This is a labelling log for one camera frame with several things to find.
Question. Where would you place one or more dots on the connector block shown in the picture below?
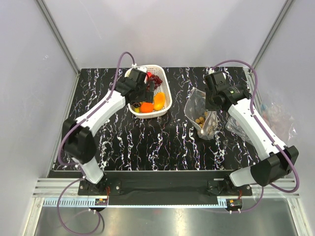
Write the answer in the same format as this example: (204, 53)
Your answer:
(101, 201)
(235, 203)

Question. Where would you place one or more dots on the purple red grape bunch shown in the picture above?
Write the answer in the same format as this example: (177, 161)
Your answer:
(156, 79)

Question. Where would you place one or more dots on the right connector block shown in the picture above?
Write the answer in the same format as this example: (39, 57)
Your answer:
(235, 203)

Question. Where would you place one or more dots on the pile of spare zip bags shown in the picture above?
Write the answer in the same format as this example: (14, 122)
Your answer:
(278, 118)

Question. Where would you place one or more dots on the white plastic basket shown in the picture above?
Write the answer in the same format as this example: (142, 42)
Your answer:
(164, 87)

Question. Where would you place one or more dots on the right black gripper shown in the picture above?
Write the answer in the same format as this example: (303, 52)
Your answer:
(208, 105)

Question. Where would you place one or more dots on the dark blue grape bunch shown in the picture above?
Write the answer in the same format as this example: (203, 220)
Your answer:
(136, 105)

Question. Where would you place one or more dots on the aluminium frame rail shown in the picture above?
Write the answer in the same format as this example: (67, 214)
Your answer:
(53, 187)

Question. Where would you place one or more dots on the orange fruit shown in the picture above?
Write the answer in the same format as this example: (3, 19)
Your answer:
(146, 107)

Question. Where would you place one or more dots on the orange yellow mango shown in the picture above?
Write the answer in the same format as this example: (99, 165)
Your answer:
(159, 101)

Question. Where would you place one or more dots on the left connector block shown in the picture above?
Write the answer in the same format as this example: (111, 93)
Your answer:
(101, 201)

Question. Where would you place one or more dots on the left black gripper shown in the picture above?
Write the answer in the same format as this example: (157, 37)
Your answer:
(148, 95)

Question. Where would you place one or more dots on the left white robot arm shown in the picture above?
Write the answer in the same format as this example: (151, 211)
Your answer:
(78, 134)

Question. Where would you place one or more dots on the clear dotted zip bag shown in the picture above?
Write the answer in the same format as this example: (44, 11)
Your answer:
(195, 107)

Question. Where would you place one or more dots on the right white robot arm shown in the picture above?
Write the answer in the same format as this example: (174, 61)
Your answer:
(276, 158)

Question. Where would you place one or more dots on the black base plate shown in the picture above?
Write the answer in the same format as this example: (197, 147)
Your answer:
(154, 179)

